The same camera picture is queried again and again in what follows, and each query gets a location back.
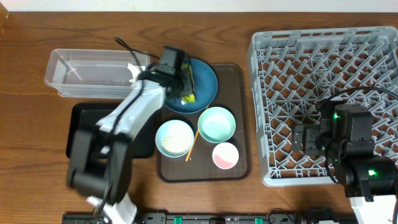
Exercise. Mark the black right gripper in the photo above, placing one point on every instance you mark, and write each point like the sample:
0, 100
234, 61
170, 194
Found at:
311, 131

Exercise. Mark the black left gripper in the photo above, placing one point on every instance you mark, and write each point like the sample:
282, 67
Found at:
177, 96

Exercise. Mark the yellow snack wrapper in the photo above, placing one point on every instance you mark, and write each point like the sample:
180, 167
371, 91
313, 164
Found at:
186, 96

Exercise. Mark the white tissue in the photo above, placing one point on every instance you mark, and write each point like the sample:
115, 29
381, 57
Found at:
135, 71

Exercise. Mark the light blue bowl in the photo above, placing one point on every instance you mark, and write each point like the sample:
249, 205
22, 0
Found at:
161, 132

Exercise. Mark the white pink cup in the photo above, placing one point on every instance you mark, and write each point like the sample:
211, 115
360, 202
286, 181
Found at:
225, 155

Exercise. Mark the white rice pile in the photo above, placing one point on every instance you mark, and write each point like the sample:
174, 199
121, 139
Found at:
177, 140

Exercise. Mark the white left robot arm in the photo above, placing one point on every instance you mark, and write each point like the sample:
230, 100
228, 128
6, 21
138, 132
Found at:
101, 155

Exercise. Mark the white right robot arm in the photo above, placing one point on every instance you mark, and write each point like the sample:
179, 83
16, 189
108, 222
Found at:
365, 177

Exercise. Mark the grey dishwasher rack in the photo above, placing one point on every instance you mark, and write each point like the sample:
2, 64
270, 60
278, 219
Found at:
292, 70

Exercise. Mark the dark blue plate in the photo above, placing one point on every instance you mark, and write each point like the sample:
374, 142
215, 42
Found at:
206, 87

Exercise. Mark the brown serving tray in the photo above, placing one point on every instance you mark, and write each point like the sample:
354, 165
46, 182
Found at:
200, 167

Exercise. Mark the mint green bowl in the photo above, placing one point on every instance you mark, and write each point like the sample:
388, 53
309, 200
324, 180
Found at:
216, 125

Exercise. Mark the orange chopstick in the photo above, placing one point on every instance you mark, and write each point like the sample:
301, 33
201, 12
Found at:
191, 149

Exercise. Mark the clear plastic bin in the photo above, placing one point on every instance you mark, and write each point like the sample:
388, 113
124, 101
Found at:
88, 73

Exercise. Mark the black plastic tray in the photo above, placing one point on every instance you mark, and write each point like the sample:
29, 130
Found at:
88, 114

